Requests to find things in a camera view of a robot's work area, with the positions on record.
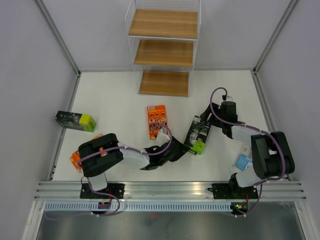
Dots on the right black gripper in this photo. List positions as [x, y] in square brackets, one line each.
[205, 113]

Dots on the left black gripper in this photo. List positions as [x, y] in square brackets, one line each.
[183, 148]

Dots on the black green razor box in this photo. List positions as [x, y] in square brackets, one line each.
[197, 134]
[75, 121]

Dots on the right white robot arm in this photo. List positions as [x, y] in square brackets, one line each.
[270, 152]

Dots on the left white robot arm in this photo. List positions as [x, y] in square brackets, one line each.
[94, 166]

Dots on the bottom wooden shelf board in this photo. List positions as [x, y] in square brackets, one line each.
[164, 83]

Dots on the wooden shelf board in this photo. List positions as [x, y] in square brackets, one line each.
[166, 53]
[164, 83]
[164, 24]

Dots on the middle wooden shelf board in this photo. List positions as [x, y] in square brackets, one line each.
[166, 53]

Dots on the top wooden shelf board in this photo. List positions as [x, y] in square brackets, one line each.
[164, 24]

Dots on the orange razor box centre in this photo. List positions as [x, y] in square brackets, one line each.
[157, 119]

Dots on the orange razor box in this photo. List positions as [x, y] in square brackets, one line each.
[75, 158]
[157, 119]

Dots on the blue clear razor blister pack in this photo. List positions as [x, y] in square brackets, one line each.
[243, 159]

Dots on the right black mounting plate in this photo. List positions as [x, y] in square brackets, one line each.
[223, 191]

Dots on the black mounting plate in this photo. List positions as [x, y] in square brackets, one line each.
[223, 191]
[115, 189]

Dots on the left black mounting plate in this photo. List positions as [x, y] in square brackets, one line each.
[115, 189]

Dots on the orange razor box left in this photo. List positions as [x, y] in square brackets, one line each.
[75, 158]

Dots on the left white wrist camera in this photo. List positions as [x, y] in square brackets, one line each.
[163, 136]

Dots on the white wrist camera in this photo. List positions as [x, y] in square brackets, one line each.
[227, 98]
[163, 136]

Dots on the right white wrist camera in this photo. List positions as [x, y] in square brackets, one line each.
[227, 98]

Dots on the right aluminium corner post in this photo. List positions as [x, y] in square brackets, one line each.
[275, 34]

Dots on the aluminium corner post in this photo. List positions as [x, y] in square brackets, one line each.
[275, 34]
[57, 35]

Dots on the white wire shelf rack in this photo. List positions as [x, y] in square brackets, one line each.
[163, 38]

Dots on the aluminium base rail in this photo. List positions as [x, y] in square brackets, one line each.
[272, 191]

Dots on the slotted cable duct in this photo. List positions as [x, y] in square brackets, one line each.
[140, 206]

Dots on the left aluminium corner post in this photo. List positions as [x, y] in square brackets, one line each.
[57, 35]

